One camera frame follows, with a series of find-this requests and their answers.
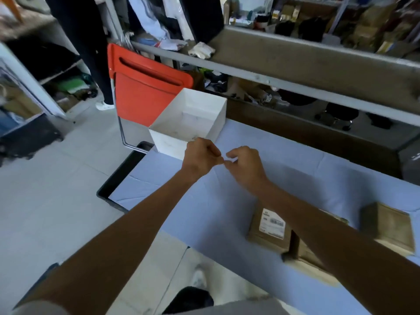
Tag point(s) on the person's left hand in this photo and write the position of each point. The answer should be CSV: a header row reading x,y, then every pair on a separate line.
x,y
200,157

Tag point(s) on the person's right hand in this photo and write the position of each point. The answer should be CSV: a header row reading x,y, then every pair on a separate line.
x,y
247,168

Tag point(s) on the white bin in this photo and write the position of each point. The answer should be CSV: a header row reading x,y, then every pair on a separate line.
x,y
190,121

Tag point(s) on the white barcode label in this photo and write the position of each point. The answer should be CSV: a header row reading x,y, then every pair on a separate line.
x,y
271,223

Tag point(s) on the medium brown cardboard box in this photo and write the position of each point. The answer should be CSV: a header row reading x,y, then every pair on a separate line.
x,y
256,241

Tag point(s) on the large cardboard box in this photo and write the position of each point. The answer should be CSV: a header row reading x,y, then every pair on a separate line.
x,y
305,259

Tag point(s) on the small brown cardboard box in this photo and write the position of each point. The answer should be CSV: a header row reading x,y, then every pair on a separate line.
x,y
388,223

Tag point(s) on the person's right forearm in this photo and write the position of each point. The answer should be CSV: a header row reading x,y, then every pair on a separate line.
x,y
344,252

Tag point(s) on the person's left forearm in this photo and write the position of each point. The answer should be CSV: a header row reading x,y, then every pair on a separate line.
x,y
115,249

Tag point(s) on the person's left white shoe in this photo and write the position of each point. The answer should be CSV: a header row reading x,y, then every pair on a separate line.
x,y
199,278

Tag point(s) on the person's white shirt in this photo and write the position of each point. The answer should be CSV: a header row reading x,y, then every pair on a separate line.
x,y
229,308

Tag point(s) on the person's dark trousers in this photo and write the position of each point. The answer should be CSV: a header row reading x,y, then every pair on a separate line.
x,y
188,300

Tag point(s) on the blue table cloth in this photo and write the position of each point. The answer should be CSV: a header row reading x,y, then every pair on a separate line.
x,y
203,209

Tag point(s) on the black-edged table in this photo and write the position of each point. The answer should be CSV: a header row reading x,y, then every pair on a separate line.
x,y
128,167

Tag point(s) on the red plastic chair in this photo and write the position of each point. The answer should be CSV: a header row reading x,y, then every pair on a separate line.
x,y
141,98

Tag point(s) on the white crumpled cloth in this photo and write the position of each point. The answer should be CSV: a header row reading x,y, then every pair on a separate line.
x,y
200,50

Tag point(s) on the black rolling stool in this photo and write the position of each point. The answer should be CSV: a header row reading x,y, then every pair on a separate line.
x,y
339,113

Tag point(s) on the long gray shelf board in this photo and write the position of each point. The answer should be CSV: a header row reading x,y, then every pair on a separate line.
x,y
311,68

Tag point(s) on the hanging clothes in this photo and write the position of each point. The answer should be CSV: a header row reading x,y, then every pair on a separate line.
x,y
183,16

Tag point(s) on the white cabinet frame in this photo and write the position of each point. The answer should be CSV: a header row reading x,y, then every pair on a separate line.
x,y
29,78

